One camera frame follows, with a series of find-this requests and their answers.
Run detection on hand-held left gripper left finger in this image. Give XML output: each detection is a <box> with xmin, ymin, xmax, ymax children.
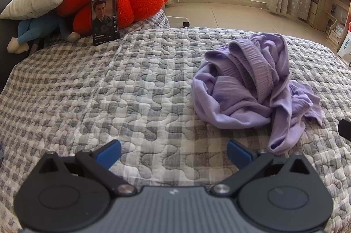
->
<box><xmin>34</xmin><ymin>139</ymin><xmax>138</xmax><ymax>196</ymax></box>

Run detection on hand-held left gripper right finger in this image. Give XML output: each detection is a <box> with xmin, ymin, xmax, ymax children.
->
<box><xmin>211</xmin><ymin>139</ymin><xmax>316</xmax><ymax>196</ymax></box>

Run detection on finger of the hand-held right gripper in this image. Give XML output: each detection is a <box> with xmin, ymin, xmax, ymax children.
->
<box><xmin>338</xmin><ymin>119</ymin><xmax>351</xmax><ymax>140</ymax></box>

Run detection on purple long-sleeve shirt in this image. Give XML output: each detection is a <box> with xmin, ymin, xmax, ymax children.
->
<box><xmin>191</xmin><ymin>33</ymin><xmax>306</xmax><ymax>155</ymax></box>

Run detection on purple pants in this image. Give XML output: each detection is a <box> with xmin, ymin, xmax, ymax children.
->
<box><xmin>206</xmin><ymin>40</ymin><xmax>322</xmax><ymax>126</ymax></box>

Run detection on grey checked quilted blanket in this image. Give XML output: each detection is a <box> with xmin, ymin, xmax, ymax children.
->
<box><xmin>0</xmin><ymin>27</ymin><xmax>351</xmax><ymax>233</ymax></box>

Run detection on white shopping bag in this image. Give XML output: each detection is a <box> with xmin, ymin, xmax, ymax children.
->
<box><xmin>337</xmin><ymin>21</ymin><xmax>351</xmax><ymax>64</ymax></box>

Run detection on black smartphone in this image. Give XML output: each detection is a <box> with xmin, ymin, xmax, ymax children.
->
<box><xmin>90</xmin><ymin>0</ymin><xmax>120</xmax><ymax>46</ymax></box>

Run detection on wooden shelf unit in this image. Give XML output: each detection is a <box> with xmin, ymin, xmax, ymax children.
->
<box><xmin>307</xmin><ymin>0</ymin><xmax>351</xmax><ymax>51</ymax></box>

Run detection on blue plush toy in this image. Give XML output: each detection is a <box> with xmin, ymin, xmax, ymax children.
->
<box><xmin>7</xmin><ymin>14</ymin><xmax>81</xmax><ymax>54</ymax></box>

